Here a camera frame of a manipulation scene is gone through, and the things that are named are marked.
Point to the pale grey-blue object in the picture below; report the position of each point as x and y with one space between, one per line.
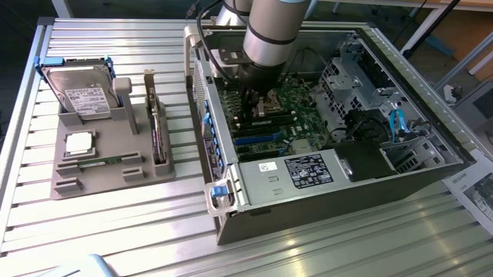
83 267

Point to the hard disk with blue bracket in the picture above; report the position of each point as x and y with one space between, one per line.
79 89

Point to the white power strip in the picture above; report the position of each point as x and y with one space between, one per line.
452 91

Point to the silver power supply with label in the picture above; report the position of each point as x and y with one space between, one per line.
285 179

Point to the silver chipset heat sink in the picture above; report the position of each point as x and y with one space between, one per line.
305 145

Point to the black RAM slot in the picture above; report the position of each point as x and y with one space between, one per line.
271 121

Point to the blue expansion slot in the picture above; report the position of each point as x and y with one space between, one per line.
259 138

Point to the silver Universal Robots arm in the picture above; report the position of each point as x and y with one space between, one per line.
269 26

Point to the CPU socket with metal frame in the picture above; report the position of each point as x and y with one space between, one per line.
275 104

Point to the grey parts rack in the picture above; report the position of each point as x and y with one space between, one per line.
107 173

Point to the green RAM stick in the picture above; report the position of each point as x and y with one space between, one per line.
100 162

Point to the black expansion slot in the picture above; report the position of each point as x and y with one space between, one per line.
258 154

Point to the silver metal disk bay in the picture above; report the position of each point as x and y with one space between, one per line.
346 78

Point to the grey clamp with blue latch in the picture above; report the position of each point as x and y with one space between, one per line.
218 197

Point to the black fan shroud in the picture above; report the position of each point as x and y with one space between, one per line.
364 161

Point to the silver CPU chip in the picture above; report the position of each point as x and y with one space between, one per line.
79 143

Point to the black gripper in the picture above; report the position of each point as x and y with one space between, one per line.
259 78

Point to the white table frame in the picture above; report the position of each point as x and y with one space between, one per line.
434 26

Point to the grey box with vent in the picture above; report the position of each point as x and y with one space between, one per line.
476 106

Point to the grey case corner clamp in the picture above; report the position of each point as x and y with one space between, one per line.
190 43

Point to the graphics card with metal bracket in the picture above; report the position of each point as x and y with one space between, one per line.
155 124

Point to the green motherboard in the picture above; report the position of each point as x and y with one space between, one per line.
301 115

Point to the black open PC case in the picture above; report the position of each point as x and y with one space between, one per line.
346 207

